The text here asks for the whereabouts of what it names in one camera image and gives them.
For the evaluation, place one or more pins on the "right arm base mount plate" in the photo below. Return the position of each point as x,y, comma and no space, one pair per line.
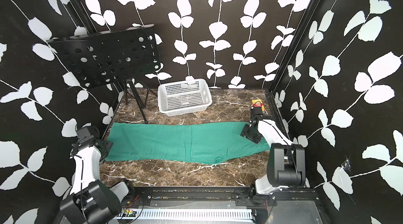
250,199

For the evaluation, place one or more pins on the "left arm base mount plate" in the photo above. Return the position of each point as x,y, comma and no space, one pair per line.
138,197

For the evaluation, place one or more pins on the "white plastic basket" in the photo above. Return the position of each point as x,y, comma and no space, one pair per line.
184,97

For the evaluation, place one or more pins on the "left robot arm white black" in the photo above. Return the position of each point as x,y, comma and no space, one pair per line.
90,200

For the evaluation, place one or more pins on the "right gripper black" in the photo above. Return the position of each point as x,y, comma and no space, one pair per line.
244,130

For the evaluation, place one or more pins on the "small green circuit board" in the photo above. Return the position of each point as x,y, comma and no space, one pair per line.
129,213

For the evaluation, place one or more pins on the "green long pants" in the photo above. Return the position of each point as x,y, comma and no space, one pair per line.
211,143

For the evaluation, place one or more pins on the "black perforated music stand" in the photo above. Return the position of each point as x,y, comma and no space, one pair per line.
110,57

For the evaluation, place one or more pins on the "white slotted cable duct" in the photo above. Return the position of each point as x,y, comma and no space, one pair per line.
193,214

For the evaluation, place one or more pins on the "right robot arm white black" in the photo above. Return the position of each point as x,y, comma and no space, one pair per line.
286,161

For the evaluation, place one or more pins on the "yellow red small box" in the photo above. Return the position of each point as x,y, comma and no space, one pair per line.
258,105

